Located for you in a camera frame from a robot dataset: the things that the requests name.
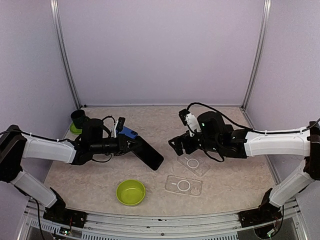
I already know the blue smartphone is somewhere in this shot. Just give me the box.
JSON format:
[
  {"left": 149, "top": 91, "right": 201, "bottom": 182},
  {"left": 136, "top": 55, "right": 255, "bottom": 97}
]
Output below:
[{"left": 118, "top": 126, "right": 138, "bottom": 139}]

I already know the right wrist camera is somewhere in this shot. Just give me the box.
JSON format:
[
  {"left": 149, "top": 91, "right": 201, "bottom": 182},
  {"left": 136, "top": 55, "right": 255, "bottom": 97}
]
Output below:
[{"left": 178, "top": 109, "right": 202, "bottom": 137}]

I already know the clear phone case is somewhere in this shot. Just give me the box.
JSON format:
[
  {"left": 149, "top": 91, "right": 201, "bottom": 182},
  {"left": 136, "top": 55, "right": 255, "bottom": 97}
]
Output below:
[
  {"left": 164, "top": 175, "right": 203, "bottom": 197},
  {"left": 176, "top": 155, "right": 211, "bottom": 177}
]

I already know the green saucer plate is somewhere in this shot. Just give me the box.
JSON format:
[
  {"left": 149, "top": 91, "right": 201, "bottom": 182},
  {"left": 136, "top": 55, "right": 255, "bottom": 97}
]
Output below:
[{"left": 69, "top": 123, "right": 83, "bottom": 135}]

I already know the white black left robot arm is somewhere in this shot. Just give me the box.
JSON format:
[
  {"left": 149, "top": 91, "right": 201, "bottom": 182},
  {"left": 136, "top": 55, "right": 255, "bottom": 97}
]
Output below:
[{"left": 0, "top": 118, "right": 142, "bottom": 223}]

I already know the green bowl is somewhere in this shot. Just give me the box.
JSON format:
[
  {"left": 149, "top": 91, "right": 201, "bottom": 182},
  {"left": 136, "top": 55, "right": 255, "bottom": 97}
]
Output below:
[{"left": 116, "top": 179, "right": 146, "bottom": 207}]

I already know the front aluminium rail base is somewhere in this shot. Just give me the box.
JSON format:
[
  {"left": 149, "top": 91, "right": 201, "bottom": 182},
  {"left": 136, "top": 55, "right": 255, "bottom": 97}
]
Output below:
[{"left": 16, "top": 196, "right": 310, "bottom": 240}]

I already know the aluminium frame post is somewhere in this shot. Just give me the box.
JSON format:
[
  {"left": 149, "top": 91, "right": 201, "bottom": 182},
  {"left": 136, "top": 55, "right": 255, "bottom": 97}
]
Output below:
[
  {"left": 50, "top": 0, "right": 82, "bottom": 110},
  {"left": 241, "top": 0, "right": 272, "bottom": 112}
]

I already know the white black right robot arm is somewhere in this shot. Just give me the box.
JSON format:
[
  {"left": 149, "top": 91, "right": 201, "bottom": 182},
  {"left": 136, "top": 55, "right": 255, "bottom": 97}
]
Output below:
[{"left": 168, "top": 109, "right": 320, "bottom": 227}]

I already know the right aluminium frame post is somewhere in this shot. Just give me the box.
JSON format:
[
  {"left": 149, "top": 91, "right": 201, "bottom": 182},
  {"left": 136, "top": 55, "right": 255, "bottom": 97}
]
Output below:
[{"left": 241, "top": 0, "right": 272, "bottom": 112}]

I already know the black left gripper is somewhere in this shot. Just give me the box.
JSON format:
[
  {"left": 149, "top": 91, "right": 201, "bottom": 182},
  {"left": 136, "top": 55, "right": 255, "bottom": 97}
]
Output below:
[{"left": 90, "top": 133, "right": 141, "bottom": 156}]

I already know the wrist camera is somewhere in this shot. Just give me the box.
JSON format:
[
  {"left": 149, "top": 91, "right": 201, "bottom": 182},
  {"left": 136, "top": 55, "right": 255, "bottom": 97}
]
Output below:
[
  {"left": 111, "top": 117, "right": 126, "bottom": 138},
  {"left": 178, "top": 109, "right": 202, "bottom": 137}
]

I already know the left aluminium frame post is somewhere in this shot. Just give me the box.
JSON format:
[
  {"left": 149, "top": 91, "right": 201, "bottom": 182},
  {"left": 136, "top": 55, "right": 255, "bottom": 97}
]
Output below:
[{"left": 50, "top": 0, "right": 82, "bottom": 110}]

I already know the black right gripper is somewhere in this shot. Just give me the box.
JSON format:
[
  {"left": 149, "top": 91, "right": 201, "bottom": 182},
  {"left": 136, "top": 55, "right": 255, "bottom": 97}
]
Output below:
[{"left": 168, "top": 130, "right": 221, "bottom": 156}]

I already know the dark green mug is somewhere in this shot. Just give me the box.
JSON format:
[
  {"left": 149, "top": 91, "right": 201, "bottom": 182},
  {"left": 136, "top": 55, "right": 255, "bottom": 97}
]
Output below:
[{"left": 70, "top": 109, "right": 88, "bottom": 129}]

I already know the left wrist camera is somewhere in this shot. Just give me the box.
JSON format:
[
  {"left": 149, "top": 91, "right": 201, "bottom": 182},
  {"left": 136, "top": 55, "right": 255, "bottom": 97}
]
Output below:
[{"left": 111, "top": 117, "right": 126, "bottom": 138}]

